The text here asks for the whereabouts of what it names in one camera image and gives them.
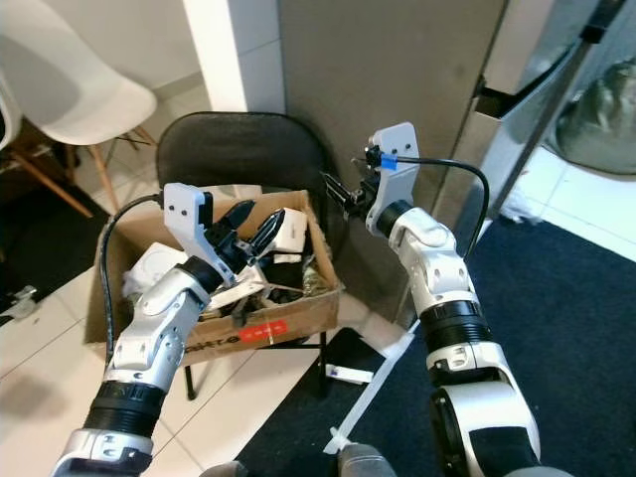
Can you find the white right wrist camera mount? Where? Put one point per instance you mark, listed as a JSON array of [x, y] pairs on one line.
[[402, 139]]

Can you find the crumpled olive wrapper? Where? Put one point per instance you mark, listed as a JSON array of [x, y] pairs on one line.
[[318, 281]]

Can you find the grey left robot foot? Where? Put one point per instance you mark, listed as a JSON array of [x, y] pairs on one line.
[[227, 470]]

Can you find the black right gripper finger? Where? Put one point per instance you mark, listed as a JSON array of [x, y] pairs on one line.
[[336, 191], [366, 165]]

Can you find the black folding chair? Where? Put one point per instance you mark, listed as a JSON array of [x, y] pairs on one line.
[[238, 149]]

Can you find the grey robot foot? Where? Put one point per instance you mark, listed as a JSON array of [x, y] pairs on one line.
[[227, 470], [368, 463]]

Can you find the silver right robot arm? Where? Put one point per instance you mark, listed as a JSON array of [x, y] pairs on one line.
[[447, 278]]

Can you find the dark metal pole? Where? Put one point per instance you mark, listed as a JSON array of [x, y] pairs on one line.
[[596, 30]]

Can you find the grey right robot foot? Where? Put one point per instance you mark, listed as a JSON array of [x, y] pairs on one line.
[[368, 463]]

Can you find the grey flat panel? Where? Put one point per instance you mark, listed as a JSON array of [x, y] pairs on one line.
[[358, 70]]

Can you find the brown cardboard rubbish box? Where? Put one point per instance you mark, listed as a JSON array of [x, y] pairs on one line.
[[313, 316]]

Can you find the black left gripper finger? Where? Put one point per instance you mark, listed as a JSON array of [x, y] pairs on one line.
[[270, 237], [240, 219]]

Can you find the small grey caster wheel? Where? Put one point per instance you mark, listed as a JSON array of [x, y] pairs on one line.
[[17, 303]]

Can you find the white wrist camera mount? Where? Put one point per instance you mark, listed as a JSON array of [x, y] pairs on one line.
[[184, 209], [402, 139]]

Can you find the white shell chair wooden legs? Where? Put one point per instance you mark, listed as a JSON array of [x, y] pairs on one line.
[[79, 89]]

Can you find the white plastic strip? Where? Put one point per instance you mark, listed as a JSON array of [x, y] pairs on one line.
[[368, 388]]

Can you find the black card white edge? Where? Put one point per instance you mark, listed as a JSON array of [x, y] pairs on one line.
[[353, 358]]

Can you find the black floor mat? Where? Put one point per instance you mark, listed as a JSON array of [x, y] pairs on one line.
[[40, 238]]

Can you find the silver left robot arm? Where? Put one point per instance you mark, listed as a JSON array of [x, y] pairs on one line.
[[159, 338]]

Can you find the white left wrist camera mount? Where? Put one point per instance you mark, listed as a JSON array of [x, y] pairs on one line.
[[184, 209]]

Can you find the small white carton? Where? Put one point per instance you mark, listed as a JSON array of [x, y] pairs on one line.
[[293, 231]]

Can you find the grey green plastic bag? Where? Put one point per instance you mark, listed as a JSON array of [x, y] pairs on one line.
[[601, 124]]

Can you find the dark blue rug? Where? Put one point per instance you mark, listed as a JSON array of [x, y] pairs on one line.
[[576, 328]]

